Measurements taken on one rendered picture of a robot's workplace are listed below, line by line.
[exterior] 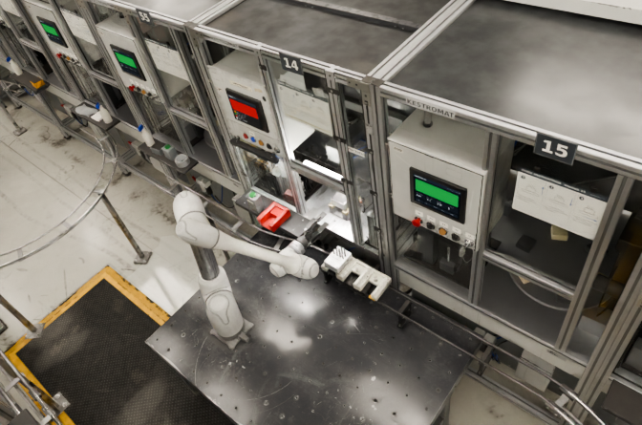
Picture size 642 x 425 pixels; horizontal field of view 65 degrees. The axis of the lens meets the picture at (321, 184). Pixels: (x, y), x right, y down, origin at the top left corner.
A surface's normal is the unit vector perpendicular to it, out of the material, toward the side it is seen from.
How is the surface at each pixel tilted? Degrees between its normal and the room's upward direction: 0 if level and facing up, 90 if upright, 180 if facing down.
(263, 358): 0
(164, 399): 0
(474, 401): 0
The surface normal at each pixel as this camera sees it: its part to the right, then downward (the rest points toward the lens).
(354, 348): -0.14, -0.70
